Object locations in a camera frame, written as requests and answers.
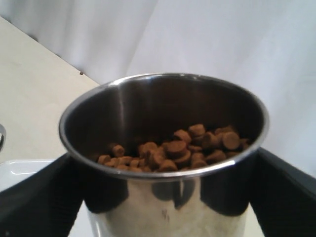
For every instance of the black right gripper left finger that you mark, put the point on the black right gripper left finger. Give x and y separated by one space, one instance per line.
47 203

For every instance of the steel mug with kibble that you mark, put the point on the steel mug with kibble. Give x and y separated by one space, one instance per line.
2 137

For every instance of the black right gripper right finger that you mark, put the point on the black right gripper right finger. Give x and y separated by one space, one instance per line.
283 197

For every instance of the white curtain backdrop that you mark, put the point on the white curtain backdrop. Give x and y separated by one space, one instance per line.
266 46

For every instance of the white plastic tray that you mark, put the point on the white plastic tray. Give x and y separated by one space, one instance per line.
15 171

